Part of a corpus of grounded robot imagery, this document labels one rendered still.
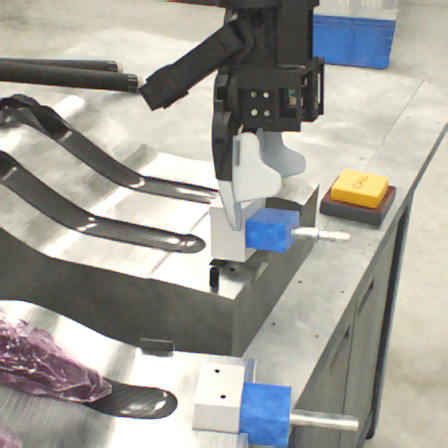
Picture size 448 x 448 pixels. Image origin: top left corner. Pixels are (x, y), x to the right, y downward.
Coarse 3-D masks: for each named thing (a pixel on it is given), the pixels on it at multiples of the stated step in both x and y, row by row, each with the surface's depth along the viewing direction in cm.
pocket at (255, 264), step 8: (256, 256) 88; (264, 256) 87; (208, 264) 84; (216, 264) 86; (224, 264) 88; (232, 264) 89; (240, 264) 89; (248, 264) 88; (256, 264) 88; (264, 264) 87; (240, 272) 88; (248, 272) 88; (256, 272) 86
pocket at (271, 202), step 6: (270, 198) 97; (276, 198) 96; (264, 204) 97; (270, 204) 97; (276, 204) 97; (282, 204) 96; (288, 204) 96; (294, 204) 96; (300, 204) 95; (294, 210) 96; (300, 210) 95; (300, 216) 96
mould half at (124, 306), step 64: (0, 128) 98; (0, 192) 89; (64, 192) 94; (128, 192) 97; (0, 256) 88; (64, 256) 85; (128, 256) 85; (192, 256) 85; (128, 320) 86; (192, 320) 82; (256, 320) 88
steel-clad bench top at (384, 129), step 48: (96, 48) 163; (144, 48) 164; (192, 48) 165; (0, 96) 141; (96, 96) 143; (192, 96) 145; (336, 96) 147; (384, 96) 147; (432, 96) 147; (192, 144) 129; (288, 144) 130; (336, 144) 130; (384, 144) 130; (432, 144) 131; (288, 288) 97; (336, 288) 97; (288, 336) 89; (288, 384) 83
